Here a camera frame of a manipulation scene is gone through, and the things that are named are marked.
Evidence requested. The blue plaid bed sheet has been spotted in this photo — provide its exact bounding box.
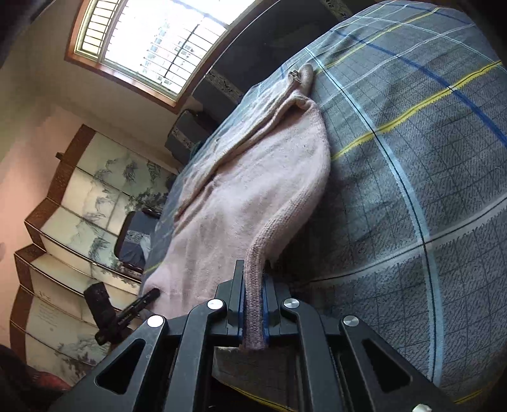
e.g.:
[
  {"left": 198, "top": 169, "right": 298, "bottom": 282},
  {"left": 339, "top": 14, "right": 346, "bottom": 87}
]
[{"left": 143, "top": 1, "right": 506, "bottom": 411}]

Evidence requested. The dark sofa backrest cushion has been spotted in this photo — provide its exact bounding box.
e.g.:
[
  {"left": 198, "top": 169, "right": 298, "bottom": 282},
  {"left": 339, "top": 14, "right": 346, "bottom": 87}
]
[{"left": 192, "top": 0, "right": 373, "bottom": 127}]

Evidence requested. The large wooden framed window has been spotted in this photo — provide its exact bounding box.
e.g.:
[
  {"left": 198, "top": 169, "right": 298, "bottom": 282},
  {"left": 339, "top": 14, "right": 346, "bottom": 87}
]
[{"left": 65, "top": 1, "right": 273, "bottom": 113}]

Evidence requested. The pink knitted sweater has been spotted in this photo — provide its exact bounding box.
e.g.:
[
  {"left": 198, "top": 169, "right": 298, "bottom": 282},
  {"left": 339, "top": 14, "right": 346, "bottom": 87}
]
[{"left": 144, "top": 65, "right": 330, "bottom": 350}]

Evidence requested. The dark armchair cushion by window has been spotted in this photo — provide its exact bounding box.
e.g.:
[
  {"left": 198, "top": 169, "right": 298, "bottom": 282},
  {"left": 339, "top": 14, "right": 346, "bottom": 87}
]
[{"left": 165, "top": 109, "right": 218, "bottom": 165}]

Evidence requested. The painted landscape folding screen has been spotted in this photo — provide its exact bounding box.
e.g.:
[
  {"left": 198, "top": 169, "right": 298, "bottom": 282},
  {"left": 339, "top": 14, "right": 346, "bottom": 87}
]
[{"left": 10, "top": 125, "right": 175, "bottom": 385}]

